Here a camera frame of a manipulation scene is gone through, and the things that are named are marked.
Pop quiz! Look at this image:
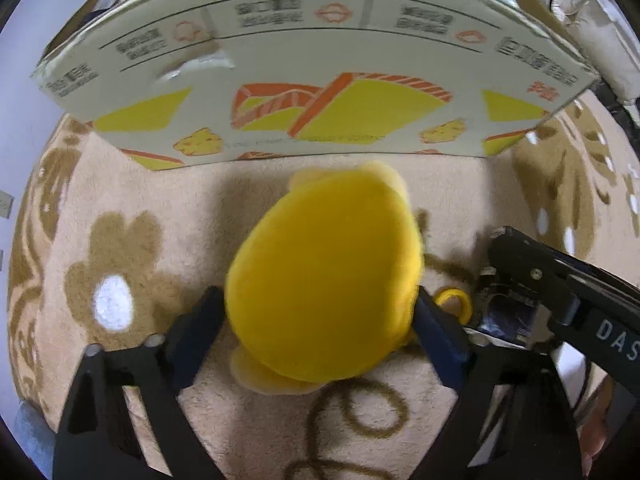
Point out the yellow round plush toy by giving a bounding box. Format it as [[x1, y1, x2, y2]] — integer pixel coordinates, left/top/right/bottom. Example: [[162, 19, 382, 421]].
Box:
[[224, 162, 424, 394]]

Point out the person's right hand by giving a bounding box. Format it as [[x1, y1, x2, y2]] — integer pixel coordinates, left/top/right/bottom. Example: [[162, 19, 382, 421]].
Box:
[[579, 376, 615, 478]]

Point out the blue cloth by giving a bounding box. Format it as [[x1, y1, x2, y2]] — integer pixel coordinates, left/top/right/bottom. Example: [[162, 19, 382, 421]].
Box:
[[14, 400, 55, 479]]

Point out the beige patterned carpet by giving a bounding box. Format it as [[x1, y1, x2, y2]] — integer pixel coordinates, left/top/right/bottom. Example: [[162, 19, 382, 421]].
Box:
[[8, 93, 639, 479]]

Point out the cream hanging coat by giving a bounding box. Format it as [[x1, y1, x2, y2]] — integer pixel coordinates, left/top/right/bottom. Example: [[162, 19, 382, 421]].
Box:
[[549, 0, 639, 106]]

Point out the open cardboard box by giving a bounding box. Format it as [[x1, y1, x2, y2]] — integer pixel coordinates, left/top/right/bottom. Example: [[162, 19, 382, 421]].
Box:
[[32, 0, 597, 170]]

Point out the wall socket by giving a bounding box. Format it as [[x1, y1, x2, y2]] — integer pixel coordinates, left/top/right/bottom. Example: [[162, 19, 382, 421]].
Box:
[[0, 191, 14, 219]]

